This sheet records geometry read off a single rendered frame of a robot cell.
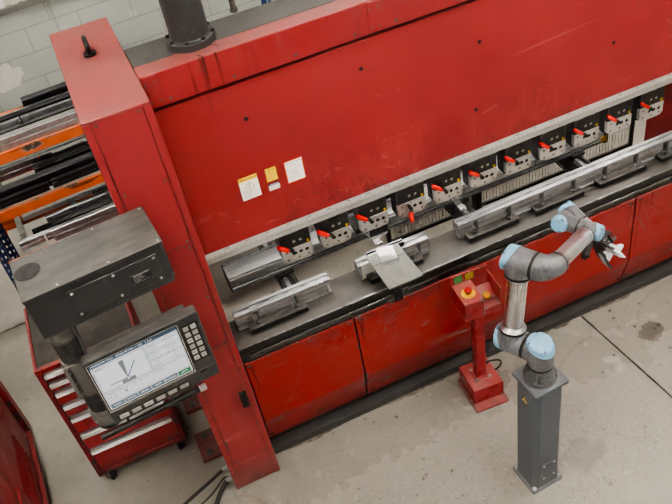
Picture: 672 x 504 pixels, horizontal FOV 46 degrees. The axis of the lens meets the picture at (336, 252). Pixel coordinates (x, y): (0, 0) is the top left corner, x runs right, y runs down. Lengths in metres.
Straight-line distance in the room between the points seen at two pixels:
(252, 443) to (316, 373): 0.48
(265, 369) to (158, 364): 0.98
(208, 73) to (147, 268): 0.79
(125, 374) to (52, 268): 0.50
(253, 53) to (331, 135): 0.55
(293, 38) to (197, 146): 0.57
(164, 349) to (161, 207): 0.54
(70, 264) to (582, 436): 2.77
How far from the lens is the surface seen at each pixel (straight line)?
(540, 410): 3.69
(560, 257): 3.28
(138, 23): 7.47
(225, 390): 3.82
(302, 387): 4.15
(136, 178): 3.00
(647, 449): 4.43
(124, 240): 2.85
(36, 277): 2.86
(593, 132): 4.27
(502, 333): 3.50
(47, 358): 4.03
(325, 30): 3.19
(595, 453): 4.37
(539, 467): 4.06
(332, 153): 3.47
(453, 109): 3.67
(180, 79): 3.08
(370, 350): 4.17
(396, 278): 3.79
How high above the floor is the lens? 3.61
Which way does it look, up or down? 41 degrees down
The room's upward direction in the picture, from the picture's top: 12 degrees counter-clockwise
